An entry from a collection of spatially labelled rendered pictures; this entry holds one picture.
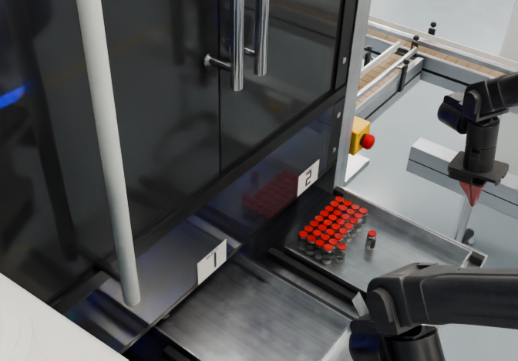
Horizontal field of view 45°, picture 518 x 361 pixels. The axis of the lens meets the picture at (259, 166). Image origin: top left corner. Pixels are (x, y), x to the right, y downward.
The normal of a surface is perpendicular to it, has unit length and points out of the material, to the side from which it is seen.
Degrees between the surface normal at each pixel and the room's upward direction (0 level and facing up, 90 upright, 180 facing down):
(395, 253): 0
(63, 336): 0
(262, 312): 0
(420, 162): 90
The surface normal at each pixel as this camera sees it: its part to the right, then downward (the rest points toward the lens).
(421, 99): 0.03, -0.79
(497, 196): -0.61, 0.47
